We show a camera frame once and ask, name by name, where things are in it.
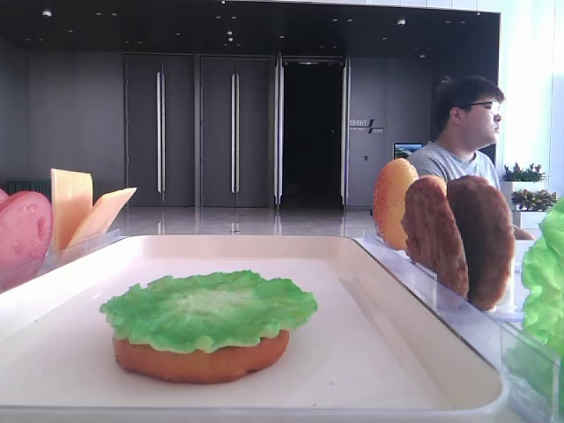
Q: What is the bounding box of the lower potted plant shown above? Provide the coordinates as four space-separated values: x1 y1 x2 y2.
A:
511 189 557 229

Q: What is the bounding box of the clear left food rack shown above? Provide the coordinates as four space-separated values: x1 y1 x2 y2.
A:
1 229 121 293

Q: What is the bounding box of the small wall monitor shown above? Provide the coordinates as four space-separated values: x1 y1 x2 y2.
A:
393 143 423 159

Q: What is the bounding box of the rear brown meat patty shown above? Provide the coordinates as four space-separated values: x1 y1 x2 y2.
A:
402 175 469 299

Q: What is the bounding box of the green lettuce leaf in rack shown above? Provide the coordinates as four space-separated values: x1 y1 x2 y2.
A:
522 200 563 354

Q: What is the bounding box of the clear food rack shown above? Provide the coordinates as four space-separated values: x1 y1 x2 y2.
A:
1 229 121 293
360 233 563 422

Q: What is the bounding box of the leaning cheese slice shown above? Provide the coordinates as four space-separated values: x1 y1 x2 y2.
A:
67 188 137 248

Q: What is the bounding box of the potted plant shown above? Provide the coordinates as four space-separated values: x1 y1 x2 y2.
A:
511 189 557 229
501 162 545 194

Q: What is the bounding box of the upper potted plant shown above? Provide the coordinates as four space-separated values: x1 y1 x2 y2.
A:
501 162 545 194

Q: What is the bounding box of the outer red tomato slice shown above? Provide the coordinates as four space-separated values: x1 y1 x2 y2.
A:
1 191 53 268

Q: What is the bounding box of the upright cheese slice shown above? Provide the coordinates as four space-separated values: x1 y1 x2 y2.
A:
50 168 93 253

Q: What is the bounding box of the clear right food rack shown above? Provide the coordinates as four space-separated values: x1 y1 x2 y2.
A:
360 233 563 422

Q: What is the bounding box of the bottom bun slice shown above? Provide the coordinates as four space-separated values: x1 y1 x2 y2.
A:
113 330 290 384

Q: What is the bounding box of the green lettuce leaf on bun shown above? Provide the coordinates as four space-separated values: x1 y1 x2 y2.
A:
100 271 318 353

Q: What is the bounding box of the brown meat patty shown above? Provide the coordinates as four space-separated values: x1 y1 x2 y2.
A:
402 175 469 299
447 175 516 311

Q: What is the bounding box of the upright bread bun slice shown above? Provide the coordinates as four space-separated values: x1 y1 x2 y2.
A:
373 158 419 250

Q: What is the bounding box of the seated man in grey shirt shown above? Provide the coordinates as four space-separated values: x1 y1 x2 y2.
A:
407 76 537 241

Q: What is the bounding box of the white serving tray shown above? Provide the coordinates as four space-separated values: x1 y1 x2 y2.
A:
1 235 508 422

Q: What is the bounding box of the front brown meat patty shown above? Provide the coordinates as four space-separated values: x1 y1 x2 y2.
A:
447 175 516 311

